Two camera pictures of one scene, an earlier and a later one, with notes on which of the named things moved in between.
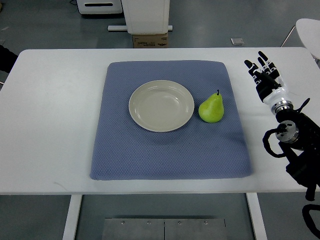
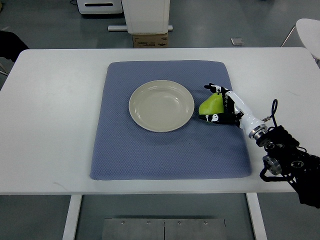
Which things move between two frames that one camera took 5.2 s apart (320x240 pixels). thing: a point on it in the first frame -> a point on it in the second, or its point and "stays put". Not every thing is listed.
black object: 7,59 -> 11,45
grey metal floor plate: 164,229 stays put
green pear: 212,110 stays put
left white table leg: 70,230 stays put
